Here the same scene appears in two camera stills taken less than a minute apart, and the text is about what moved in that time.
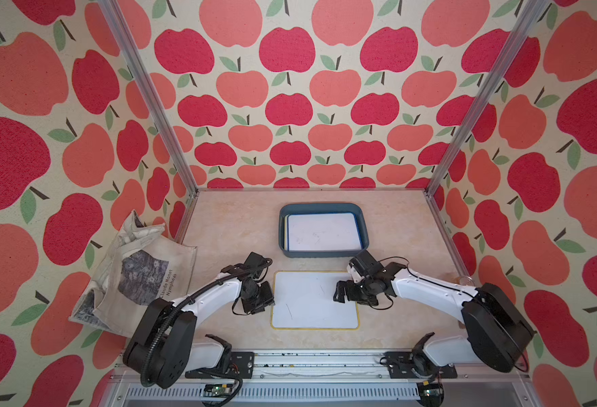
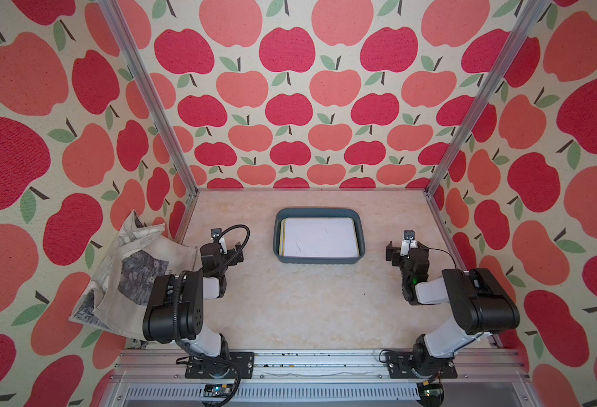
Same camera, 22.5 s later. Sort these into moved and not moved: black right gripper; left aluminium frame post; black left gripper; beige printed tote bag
Moved: black left gripper; black right gripper
Not moved: beige printed tote bag; left aluminium frame post
